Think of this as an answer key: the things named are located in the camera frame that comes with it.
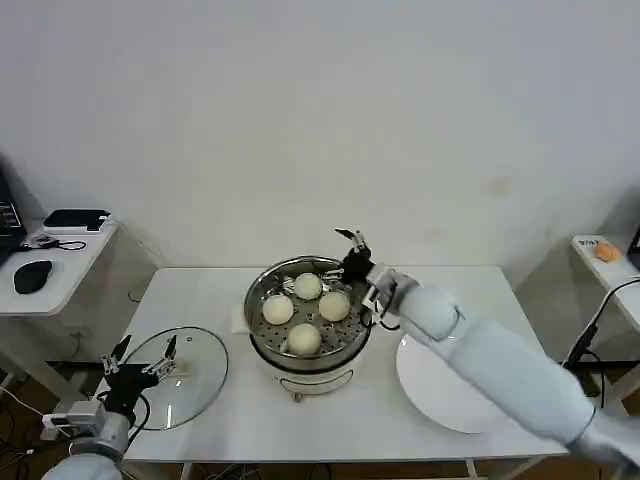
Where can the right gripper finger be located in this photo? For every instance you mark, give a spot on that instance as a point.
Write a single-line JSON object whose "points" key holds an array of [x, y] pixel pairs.
{"points": [[356, 240], [335, 274]]}

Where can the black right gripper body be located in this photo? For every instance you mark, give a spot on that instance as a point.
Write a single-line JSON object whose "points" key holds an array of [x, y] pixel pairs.
{"points": [[357, 265]]}

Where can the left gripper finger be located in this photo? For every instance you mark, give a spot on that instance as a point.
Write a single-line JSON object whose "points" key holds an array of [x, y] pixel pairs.
{"points": [[112, 361], [162, 365]]}

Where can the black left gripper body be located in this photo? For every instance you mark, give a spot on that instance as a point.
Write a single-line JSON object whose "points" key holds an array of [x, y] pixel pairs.
{"points": [[125, 382]]}

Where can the white steamed bun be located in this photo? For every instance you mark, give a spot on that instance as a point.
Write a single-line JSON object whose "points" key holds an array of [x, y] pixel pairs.
{"points": [[334, 306], [304, 339], [278, 309], [307, 286]]}

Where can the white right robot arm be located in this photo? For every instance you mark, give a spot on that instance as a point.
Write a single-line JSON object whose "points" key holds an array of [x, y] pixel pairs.
{"points": [[500, 360]]}

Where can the round glass lid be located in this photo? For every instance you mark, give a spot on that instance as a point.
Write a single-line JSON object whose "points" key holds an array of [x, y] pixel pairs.
{"points": [[200, 390]]}

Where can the perforated steel steamer basket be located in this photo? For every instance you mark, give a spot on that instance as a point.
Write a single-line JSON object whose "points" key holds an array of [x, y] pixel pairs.
{"points": [[272, 336]]}

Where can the white side desk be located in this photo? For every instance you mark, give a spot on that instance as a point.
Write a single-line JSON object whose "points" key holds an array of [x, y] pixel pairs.
{"points": [[617, 285], [65, 280]]}

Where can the white electric steamer base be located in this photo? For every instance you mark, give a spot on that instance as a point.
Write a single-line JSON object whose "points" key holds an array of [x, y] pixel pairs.
{"points": [[320, 382]]}

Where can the black computer mouse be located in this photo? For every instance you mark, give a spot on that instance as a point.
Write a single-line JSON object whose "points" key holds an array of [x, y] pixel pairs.
{"points": [[32, 276]]}

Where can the white round plate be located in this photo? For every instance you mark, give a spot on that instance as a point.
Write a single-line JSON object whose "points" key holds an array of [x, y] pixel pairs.
{"points": [[430, 385]]}

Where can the black and white flat box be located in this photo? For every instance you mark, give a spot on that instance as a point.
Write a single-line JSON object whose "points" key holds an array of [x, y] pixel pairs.
{"points": [[75, 219]]}

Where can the black laptop screen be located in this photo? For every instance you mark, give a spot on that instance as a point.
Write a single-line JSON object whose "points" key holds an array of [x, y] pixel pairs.
{"points": [[7, 215]]}

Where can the orange round object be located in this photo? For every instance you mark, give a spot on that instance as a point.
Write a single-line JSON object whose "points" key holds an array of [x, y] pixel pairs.
{"points": [[606, 252]]}

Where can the dark object at desk edge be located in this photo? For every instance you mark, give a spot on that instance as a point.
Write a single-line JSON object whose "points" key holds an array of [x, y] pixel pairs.
{"points": [[635, 240]]}

